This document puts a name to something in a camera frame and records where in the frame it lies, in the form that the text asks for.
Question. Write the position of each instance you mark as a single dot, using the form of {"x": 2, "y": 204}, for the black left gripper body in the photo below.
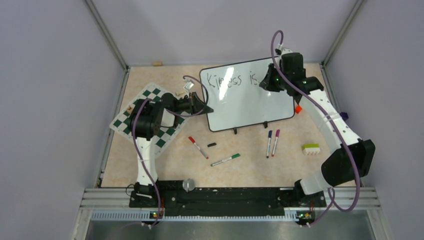
{"x": 190, "y": 104}

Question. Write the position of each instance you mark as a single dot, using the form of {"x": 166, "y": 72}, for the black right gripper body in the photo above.
{"x": 275, "y": 82}

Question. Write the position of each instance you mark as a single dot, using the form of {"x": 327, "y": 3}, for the white whiteboard black frame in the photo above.
{"x": 238, "y": 101}

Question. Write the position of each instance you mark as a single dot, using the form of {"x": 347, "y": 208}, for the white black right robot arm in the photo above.
{"x": 350, "y": 156}

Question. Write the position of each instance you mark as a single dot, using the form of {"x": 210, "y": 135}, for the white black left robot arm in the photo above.
{"x": 145, "y": 185}

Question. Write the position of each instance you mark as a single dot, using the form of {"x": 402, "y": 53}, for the red capped marker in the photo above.
{"x": 198, "y": 147}

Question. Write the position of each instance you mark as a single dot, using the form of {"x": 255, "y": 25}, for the red block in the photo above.
{"x": 298, "y": 109}

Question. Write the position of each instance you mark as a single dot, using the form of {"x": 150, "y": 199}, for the pink capped marker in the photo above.
{"x": 275, "y": 142}

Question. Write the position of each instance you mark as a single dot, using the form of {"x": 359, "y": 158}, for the blue capped marker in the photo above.
{"x": 268, "y": 147}

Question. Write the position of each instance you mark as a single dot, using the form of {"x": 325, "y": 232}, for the small wooden block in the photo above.
{"x": 157, "y": 63}

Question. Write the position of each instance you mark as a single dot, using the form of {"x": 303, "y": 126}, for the green capped marker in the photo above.
{"x": 225, "y": 160}

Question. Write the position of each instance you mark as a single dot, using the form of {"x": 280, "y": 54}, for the green white chess mat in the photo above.
{"x": 146, "y": 115}

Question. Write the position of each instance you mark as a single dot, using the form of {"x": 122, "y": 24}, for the green white toy brick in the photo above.
{"x": 311, "y": 149}

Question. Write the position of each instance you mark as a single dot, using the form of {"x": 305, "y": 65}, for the purple block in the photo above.
{"x": 344, "y": 116}

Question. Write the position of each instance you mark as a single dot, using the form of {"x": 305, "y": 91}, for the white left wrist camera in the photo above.
{"x": 188, "y": 85}

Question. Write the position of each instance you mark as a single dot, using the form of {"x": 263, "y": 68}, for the aluminium frame rail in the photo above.
{"x": 114, "y": 204}

